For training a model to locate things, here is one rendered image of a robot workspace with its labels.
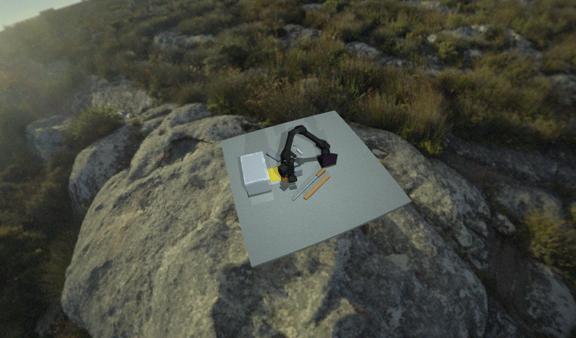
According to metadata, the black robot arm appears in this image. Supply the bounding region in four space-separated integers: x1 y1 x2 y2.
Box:
278 125 331 177

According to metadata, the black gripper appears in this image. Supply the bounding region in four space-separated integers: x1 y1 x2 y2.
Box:
287 167 297 183

